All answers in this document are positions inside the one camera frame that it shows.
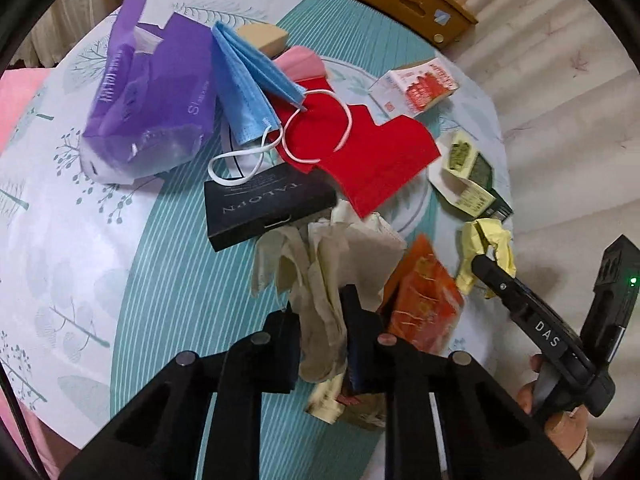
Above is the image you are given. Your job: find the patterned tablecloth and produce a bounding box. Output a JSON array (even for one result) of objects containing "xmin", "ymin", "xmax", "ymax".
[{"xmin": 1, "ymin": 0, "xmax": 510, "ymax": 479}]

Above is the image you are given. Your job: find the blue face mask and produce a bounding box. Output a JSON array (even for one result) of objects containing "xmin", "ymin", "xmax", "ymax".
[{"xmin": 206, "ymin": 20, "xmax": 355, "ymax": 188}]

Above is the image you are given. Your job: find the green cream small box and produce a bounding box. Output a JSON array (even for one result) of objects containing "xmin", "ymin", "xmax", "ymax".
[{"xmin": 427, "ymin": 127, "xmax": 513, "ymax": 221}]

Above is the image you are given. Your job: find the white floral curtain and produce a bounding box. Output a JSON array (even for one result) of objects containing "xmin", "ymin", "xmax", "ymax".
[{"xmin": 439, "ymin": 0, "xmax": 640, "ymax": 476}]

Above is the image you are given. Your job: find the red white carton box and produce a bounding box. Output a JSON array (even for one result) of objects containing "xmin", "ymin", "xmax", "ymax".
[{"xmin": 368, "ymin": 58, "xmax": 459, "ymax": 118}]

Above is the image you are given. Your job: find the red paper sheet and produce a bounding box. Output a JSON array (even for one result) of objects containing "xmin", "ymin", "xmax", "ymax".
[{"xmin": 269, "ymin": 93, "xmax": 440, "ymax": 218}]

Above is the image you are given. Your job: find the white tissue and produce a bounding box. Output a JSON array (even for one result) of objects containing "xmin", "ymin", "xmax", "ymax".
[{"xmin": 250, "ymin": 200, "xmax": 407, "ymax": 382}]

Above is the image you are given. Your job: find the pink bed blanket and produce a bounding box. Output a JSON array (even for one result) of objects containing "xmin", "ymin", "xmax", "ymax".
[{"xmin": 0, "ymin": 68, "xmax": 51, "ymax": 150}]

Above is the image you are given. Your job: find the pink paper piece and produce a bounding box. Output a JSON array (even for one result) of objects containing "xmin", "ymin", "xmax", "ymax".
[{"xmin": 273, "ymin": 46, "xmax": 326, "ymax": 81}]

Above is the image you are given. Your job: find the orange red snack bag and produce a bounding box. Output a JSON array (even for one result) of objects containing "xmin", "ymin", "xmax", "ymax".
[{"xmin": 306, "ymin": 233, "xmax": 464, "ymax": 430}]

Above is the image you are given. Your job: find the black box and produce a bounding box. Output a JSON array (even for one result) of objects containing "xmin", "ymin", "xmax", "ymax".
[{"xmin": 204, "ymin": 164, "xmax": 337, "ymax": 252}]

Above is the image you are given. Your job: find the right hand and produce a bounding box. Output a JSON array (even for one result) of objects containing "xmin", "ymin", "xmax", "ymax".
[{"xmin": 515, "ymin": 354, "xmax": 596, "ymax": 479}]

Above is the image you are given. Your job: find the yellow paper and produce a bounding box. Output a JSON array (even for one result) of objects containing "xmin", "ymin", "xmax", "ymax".
[{"xmin": 456, "ymin": 218, "xmax": 516, "ymax": 296}]

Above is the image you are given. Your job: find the purple plastic bag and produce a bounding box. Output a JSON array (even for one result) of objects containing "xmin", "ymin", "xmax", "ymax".
[{"xmin": 79, "ymin": 0, "xmax": 216, "ymax": 185}]

